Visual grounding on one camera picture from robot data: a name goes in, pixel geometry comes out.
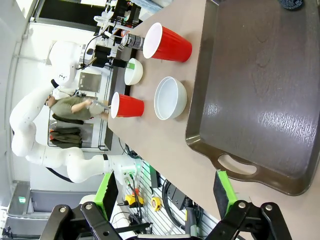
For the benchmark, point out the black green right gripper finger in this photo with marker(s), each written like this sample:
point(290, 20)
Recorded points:
point(250, 222)

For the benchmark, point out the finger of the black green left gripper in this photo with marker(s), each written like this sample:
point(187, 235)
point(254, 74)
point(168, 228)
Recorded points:
point(75, 225)

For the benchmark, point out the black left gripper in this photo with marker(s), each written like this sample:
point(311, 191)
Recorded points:
point(102, 56)

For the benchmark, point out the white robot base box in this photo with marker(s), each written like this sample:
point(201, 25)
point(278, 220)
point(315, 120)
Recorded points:
point(128, 173)

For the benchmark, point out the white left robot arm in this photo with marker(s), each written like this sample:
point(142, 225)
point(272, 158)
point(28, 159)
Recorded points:
point(25, 142)

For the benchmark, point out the small white bowl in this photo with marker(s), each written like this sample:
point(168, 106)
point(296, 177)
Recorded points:
point(136, 72)

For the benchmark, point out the silver black drink can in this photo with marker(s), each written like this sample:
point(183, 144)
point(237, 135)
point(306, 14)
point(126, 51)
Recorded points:
point(132, 42)

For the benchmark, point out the grey metal panel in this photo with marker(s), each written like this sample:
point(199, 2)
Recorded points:
point(90, 81)

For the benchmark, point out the small red plastic cup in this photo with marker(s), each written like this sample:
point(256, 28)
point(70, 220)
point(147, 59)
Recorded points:
point(131, 107)

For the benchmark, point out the large red plastic cup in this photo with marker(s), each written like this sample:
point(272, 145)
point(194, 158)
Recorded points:
point(172, 46)

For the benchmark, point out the large white bowl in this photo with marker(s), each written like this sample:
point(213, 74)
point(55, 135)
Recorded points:
point(170, 98)

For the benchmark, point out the yellow emergency stop button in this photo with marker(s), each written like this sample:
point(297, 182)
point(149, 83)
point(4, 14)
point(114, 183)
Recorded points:
point(133, 200)

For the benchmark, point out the person in olive shirt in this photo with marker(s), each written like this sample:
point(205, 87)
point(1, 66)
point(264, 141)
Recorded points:
point(72, 107)

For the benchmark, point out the black mounting box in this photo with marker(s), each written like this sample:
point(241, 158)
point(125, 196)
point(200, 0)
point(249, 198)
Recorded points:
point(178, 197)

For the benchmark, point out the yellow tape measure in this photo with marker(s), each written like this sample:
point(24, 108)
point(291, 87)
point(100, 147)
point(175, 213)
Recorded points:
point(156, 203)

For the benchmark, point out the olive jacket on chair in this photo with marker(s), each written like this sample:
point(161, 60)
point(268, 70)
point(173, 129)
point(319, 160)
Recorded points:
point(66, 137)

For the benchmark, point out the brown plastic serving tray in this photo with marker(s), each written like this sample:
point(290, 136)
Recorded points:
point(250, 100)

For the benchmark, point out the dark round container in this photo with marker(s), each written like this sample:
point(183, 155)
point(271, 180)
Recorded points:
point(291, 3)

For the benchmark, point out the white lab frame equipment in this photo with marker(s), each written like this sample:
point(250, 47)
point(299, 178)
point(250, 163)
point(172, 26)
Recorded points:
point(110, 17)

